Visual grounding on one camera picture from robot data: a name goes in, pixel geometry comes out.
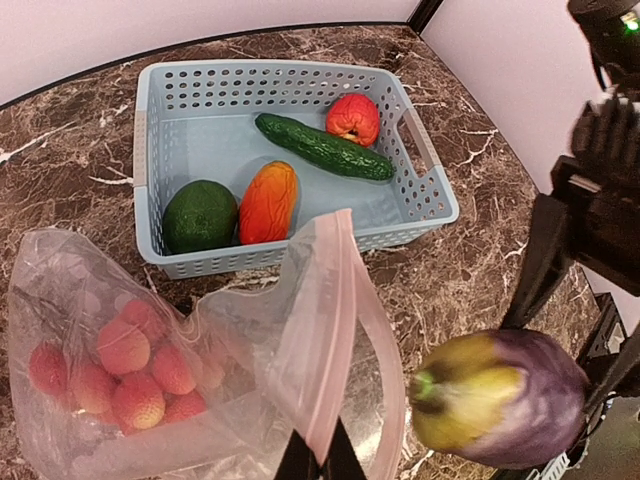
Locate orange persimmon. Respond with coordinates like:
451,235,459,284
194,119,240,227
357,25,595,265
238,161,298,245

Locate clear zip top bag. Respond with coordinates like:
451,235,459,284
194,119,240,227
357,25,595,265
8,209,404,479

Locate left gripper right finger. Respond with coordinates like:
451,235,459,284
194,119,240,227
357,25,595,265
320,419,367,480

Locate red cherry bunch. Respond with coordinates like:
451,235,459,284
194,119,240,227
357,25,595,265
27,298,225,436

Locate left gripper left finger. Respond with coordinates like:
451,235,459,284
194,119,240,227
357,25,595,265
274,431,320,480

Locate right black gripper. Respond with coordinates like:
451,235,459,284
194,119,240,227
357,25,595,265
502,95,639,329

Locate green pepper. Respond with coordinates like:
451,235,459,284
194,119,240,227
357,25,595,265
162,180,238,254

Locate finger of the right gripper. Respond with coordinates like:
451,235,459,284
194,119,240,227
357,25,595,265
578,329,639,440

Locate purple eggplant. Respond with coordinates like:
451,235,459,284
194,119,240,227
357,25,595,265
408,329,589,470

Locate green cucumber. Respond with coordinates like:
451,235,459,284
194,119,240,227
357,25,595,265
254,113,396,182

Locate right black frame post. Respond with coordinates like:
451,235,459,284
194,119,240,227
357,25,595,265
407,0,444,35

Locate light blue plastic basket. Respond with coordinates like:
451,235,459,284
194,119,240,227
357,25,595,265
133,59,459,279

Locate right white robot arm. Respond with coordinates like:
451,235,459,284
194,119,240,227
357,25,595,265
502,1,639,330

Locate red apple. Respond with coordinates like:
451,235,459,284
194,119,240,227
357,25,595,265
325,94,380,147

